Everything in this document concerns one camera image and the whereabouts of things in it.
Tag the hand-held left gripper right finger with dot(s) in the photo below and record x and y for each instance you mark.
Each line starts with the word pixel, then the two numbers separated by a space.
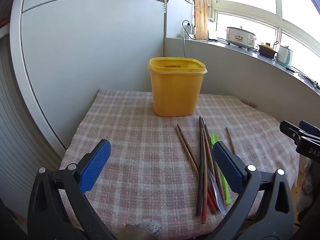
pixel 228 167

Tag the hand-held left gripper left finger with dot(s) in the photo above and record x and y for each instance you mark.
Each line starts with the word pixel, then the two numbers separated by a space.
pixel 96 165

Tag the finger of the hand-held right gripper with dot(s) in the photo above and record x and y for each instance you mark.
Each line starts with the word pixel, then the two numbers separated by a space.
pixel 308 150
pixel 310 128

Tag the red-tipped brown chopstick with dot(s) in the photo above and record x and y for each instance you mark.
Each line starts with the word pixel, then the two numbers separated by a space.
pixel 204 192
pixel 209 150

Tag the brown wooden chopstick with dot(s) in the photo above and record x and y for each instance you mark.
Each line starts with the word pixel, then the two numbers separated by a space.
pixel 186 148
pixel 189 146
pixel 230 140

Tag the green plastic spoon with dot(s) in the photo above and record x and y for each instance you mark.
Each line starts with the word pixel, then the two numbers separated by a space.
pixel 214 138

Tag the clear plastic spoon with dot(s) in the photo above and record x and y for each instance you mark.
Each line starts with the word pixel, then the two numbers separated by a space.
pixel 220 202

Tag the yellow plastic container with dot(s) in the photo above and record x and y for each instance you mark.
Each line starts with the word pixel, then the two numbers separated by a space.
pixel 175 90

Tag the pink plaid cloth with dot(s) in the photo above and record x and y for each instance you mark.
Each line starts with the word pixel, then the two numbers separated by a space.
pixel 140 155

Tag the white mint kettle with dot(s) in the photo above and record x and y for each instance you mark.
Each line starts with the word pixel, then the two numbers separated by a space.
pixel 283 55

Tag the brown clay pot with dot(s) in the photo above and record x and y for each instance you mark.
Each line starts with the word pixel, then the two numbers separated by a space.
pixel 267 51

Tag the white slatted panel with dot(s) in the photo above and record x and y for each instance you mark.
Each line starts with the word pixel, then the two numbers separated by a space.
pixel 15 130

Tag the floral white slow cooker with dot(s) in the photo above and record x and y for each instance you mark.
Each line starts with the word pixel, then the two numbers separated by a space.
pixel 241 37

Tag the grey windowsill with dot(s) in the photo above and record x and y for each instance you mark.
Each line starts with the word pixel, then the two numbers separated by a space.
pixel 225 46

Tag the white cabinet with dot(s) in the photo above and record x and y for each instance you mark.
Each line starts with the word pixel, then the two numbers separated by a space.
pixel 87 42

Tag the white power strip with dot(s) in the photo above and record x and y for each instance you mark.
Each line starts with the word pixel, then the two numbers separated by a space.
pixel 184 35

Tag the translucent plastic board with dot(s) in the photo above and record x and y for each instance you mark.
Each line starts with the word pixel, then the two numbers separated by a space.
pixel 212 28

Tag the white power adapter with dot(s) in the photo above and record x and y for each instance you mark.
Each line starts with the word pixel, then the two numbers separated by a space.
pixel 190 29

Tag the wooden slat board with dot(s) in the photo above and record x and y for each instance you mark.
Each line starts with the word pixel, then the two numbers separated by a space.
pixel 200 12

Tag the white window frame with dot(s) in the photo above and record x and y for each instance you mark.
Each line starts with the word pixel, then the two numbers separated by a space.
pixel 247 8

